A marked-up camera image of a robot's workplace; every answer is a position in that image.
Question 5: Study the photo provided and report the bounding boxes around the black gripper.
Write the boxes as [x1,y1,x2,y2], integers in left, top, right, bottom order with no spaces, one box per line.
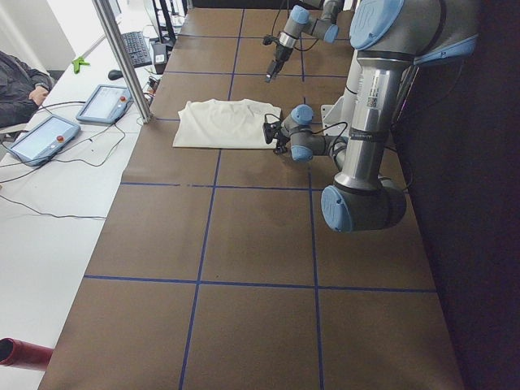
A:
[265,43,293,83]
[273,130,289,154]

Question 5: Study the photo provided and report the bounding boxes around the cream long-sleeve cat shirt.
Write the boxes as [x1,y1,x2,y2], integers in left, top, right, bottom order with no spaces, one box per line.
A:
[172,99,281,150]

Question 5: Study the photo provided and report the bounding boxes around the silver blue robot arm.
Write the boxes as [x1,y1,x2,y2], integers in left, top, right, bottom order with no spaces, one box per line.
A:
[262,1,345,83]
[263,1,481,232]

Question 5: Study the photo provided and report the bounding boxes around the person's hand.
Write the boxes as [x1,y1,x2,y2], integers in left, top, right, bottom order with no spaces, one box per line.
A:
[28,85,49,106]

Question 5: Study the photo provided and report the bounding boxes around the black box on desk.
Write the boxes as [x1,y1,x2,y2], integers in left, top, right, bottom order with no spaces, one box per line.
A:
[151,42,168,75]

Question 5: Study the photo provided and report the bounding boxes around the black keyboard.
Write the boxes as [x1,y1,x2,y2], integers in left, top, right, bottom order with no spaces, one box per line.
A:
[121,32,152,67]

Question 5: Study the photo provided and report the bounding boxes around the black computer mouse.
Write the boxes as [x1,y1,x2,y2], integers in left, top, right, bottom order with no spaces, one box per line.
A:
[107,70,123,80]

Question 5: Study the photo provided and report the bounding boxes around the far teach pendant tablet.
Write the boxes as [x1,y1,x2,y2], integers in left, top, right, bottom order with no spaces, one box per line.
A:
[76,84,133,125]

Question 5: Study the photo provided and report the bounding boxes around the teach pendant tablet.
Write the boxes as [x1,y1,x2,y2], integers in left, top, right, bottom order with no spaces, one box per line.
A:
[76,84,133,125]
[7,115,80,166]

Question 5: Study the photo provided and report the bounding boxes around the green clamp tool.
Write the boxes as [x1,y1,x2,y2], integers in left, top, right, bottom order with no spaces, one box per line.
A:
[71,56,90,74]

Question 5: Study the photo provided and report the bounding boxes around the near teach pendant tablet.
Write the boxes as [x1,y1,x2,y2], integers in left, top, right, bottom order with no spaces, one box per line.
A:
[7,115,80,166]

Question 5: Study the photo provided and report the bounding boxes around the seated person in black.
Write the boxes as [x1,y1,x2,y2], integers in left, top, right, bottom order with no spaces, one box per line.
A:
[1,52,54,128]

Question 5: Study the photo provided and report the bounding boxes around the red cylinder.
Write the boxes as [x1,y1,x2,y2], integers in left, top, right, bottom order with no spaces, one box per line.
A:
[1,338,54,371]

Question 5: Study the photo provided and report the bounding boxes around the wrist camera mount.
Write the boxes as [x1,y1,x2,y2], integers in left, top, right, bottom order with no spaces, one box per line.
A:
[262,35,278,46]
[262,121,281,145]

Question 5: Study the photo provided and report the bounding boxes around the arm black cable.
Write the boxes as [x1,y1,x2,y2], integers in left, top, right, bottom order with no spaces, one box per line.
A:
[271,0,322,52]
[263,113,350,158]

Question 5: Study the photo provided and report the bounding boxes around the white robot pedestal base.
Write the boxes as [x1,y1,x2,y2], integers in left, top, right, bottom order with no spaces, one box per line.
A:
[321,57,362,141]

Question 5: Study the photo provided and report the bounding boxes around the aluminium frame post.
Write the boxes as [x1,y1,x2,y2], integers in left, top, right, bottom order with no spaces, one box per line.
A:
[92,0,152,124]

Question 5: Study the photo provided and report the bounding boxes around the black pendant cable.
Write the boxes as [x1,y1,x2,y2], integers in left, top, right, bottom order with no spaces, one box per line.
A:
[0,101,127,220]

